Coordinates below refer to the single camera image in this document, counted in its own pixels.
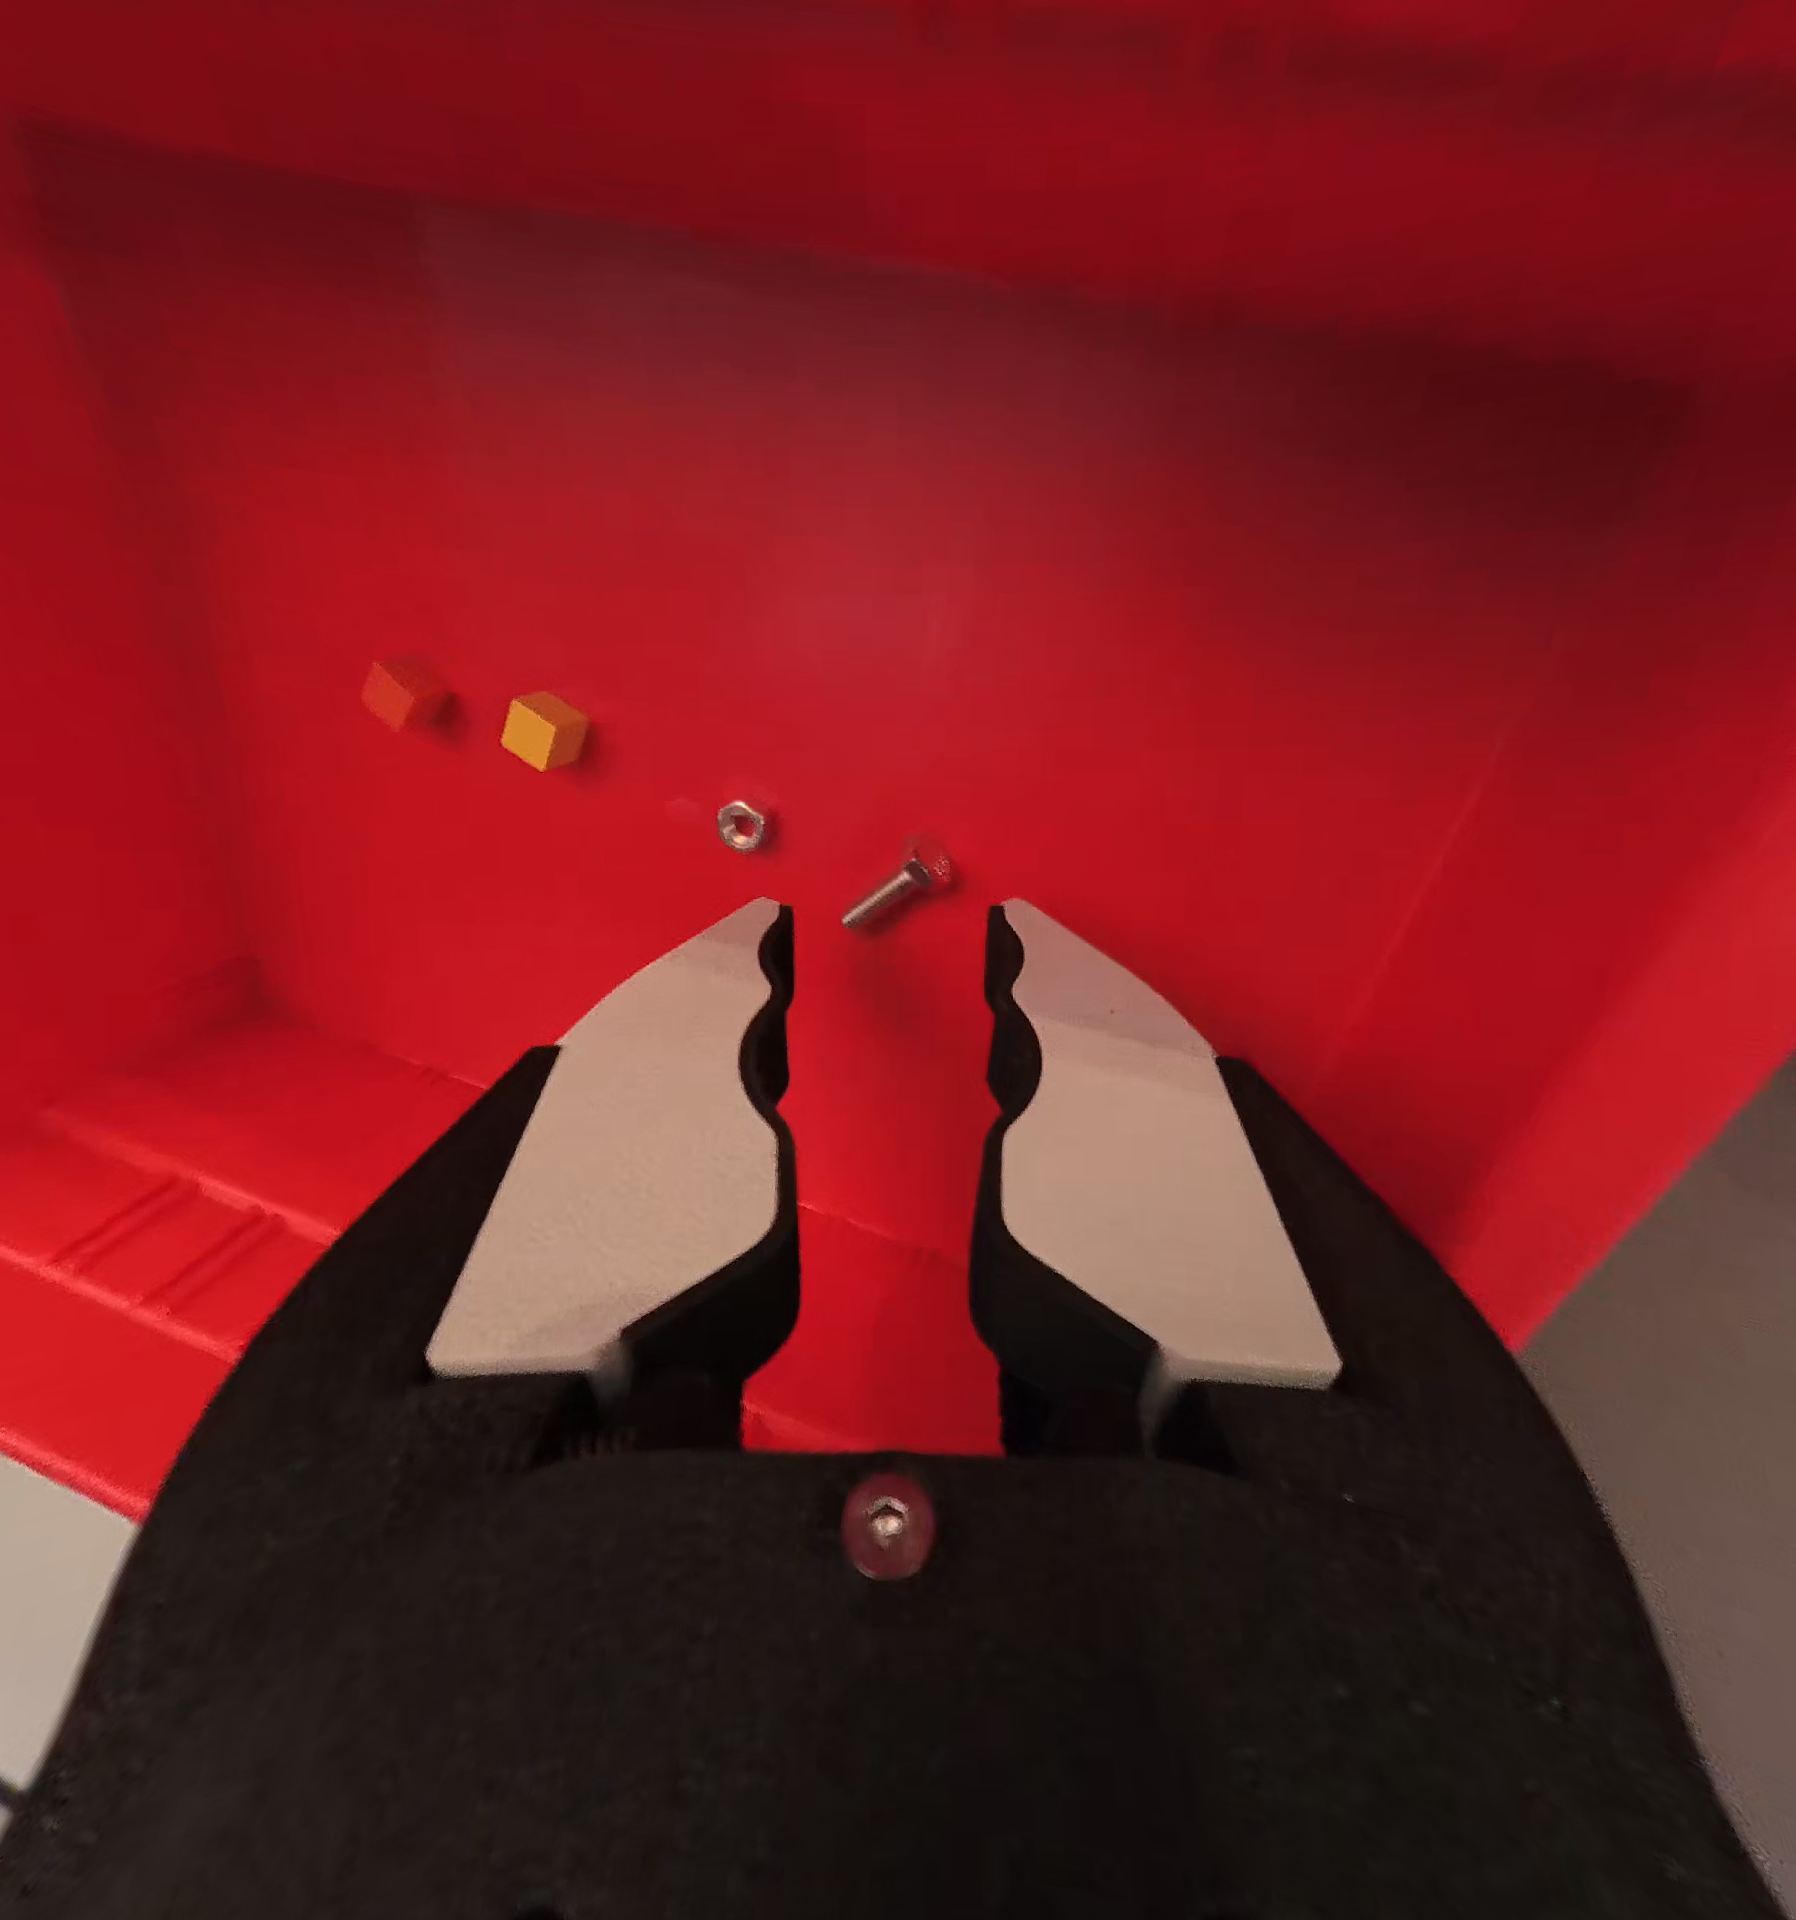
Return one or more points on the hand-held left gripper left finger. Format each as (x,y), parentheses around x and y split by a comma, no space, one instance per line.
(614,1201)

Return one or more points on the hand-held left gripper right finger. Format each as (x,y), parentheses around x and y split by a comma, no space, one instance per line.
(1169,1201)

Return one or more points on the small metal nut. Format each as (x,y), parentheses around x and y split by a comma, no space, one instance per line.
(726,823)

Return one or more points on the small metal screw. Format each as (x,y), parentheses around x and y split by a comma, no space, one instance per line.
(898,883)

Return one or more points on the red cube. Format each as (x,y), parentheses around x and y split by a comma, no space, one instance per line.
(403,694)

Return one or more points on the red plastic bin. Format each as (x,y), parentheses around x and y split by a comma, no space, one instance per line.
(990,451)

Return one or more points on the yellow cube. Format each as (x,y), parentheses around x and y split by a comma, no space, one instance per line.
(545,730)

